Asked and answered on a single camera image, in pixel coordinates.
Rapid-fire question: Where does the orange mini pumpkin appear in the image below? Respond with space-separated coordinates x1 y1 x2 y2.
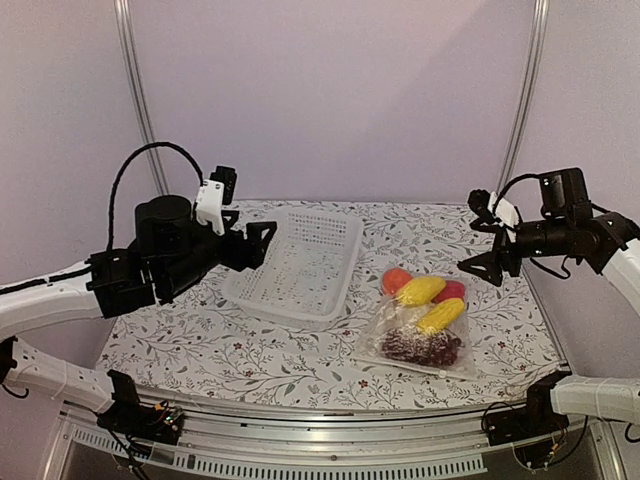
382 268 413 296

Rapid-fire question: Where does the dark red grape bunch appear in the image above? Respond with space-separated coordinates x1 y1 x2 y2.
380 328 462 367

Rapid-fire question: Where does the red bell pepper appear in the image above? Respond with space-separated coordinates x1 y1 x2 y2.
432 280 466 304

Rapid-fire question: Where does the white cauliflower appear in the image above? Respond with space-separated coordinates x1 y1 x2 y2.
379 300 429 331

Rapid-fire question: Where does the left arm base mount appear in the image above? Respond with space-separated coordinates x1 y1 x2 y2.
97 370 184 445

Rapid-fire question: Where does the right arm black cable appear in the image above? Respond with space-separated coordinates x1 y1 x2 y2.
497 173 544 201

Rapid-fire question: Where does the aluminium front rail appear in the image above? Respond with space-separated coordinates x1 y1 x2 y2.
42 384 626 480

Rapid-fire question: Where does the yellow squash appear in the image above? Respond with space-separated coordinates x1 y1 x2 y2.
416 298 465 334
395 276 446 307

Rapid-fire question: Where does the clear zip top bag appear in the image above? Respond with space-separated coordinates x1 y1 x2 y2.
352 267 477 380

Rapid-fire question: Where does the left aluminium frame post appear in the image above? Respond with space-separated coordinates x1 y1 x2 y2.
113 0 169 194

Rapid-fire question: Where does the right aluminium frame post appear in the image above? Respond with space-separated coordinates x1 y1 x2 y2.
497 0 550 190

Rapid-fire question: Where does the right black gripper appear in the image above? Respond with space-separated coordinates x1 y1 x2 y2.
459 216 573 285

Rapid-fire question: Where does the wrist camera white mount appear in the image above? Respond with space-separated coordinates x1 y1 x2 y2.
194 166 237 236
467 189 522 243

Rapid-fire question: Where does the floral patterned table mat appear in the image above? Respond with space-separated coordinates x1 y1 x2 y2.
98 202 564 410

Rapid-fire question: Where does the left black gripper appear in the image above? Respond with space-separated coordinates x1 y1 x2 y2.
159 210 276 296

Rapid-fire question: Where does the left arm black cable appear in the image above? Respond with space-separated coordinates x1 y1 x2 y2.
106 142 206 251

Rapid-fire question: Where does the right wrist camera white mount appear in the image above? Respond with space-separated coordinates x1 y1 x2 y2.
467 189 522 243

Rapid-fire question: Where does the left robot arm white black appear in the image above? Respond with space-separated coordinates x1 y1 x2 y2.
1 195 277 434

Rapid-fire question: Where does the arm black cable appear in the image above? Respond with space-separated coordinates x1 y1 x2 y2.
106 142 206 251
497 173 544 201

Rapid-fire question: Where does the white plastic mesh basket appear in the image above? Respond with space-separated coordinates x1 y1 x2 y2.
222 207 364 329

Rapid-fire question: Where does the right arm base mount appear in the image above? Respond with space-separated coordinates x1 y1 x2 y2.
481 371 570 469

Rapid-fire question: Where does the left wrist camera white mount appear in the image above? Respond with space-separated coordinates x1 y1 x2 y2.
194 166 237 236

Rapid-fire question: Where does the aluminium frame post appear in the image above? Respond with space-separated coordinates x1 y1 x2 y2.
497 0 550 190
113 0 169 194

